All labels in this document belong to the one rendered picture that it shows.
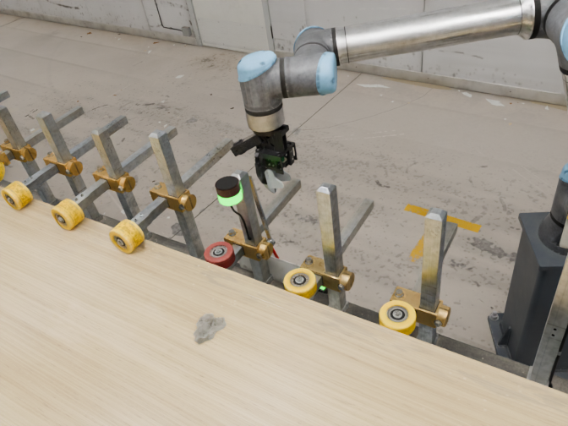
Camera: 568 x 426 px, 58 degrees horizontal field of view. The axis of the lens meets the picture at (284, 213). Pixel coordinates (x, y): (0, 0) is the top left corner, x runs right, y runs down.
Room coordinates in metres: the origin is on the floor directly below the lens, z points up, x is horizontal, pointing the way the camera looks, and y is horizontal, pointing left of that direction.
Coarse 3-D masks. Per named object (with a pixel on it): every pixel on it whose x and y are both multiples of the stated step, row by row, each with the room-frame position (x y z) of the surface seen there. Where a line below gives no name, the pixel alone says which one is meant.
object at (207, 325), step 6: (204, 318) 0.78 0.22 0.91; (210, 318) 0.78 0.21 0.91; (216, 318) 0.77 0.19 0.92; (222, 318) 0.78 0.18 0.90; (198, 324) 0.77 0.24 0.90; (204, 324) 0.75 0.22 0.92; (210, 324) 0.76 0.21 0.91; (216, 324) 0.76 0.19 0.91; (222, 324) 0.76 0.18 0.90; (198, 330) 0.75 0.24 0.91; (204, 330) 0.75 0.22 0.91; (210, 330) 0.74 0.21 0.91; (216, 330) 0.74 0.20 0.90; (198, 336) 0.73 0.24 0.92; (204, 336) 0.73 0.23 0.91; (210, 336) 0.73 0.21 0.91; (198, 342) 0.72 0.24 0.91
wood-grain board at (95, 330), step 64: (0, 192) 1.50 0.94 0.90; (0, 256) 1.15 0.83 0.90; (64, 256) 1.10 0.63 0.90; (128, 256) 1.05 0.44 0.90; (0, 320) 0.90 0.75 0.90; (64, 320) 0.86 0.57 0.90; (128, 320) 0.82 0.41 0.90; (192, 320) 0.79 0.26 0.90; (256, 320) 0.76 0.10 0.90; (320, 320) 0.73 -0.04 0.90; (0, 384) 0.70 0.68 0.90; (64, 384) 0.67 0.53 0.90; (128, 384) 0.65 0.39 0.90; (192, 384) 0.62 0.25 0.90; (256, 384) 0.59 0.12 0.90; (320, 384) 0.57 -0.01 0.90; (384, 384) 0.55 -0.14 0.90; (448, 384) 0.52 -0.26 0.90; (512, 384) 0.50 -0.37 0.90
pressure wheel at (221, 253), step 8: (208, 248) 1.02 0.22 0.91; (216, 248) 1.01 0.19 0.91; (224, 248) 1.01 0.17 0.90; (232, 248) 1.01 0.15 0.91; (208, 256) 0.99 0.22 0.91; (216, 256) 0.99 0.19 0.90; (224, 256) 0.98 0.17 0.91; (232, 256) 0.99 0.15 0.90; (216, 264) 0.97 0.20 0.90; (224, 264) 0.97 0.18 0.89
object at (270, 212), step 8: (288, 184) 1.31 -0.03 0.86; (296, 184) 1.30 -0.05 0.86; (280, 192) 1.28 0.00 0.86; (288, 192) 1.27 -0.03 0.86; (296, 192) 1.30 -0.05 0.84; (272, 200) 1.24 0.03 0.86; (280, 200) 1.23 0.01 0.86; (288, 200) 1.26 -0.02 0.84; (272, 208) 1.20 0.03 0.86; (280, 208) 1.22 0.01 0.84; (272, 216) 1.18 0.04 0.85; (240, 248) 1.05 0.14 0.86; (240, 256) 1.04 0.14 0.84; (232, 264) 1.01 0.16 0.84
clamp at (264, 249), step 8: (240, 232) 1.11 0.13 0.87; (224, 240) 1.10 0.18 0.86; (232, 240) 1.08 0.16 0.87; (240, 240) 1.07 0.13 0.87; (264, 240) 1.06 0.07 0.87; (248, 248) 1.04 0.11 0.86; (256, 248) 1.03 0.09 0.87; (264, 248) 1.03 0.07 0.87; (272, 248) 1.05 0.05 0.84; (248, 256) 1.05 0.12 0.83; (256, 256) 1.02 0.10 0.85; (264, 256) 1.02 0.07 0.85
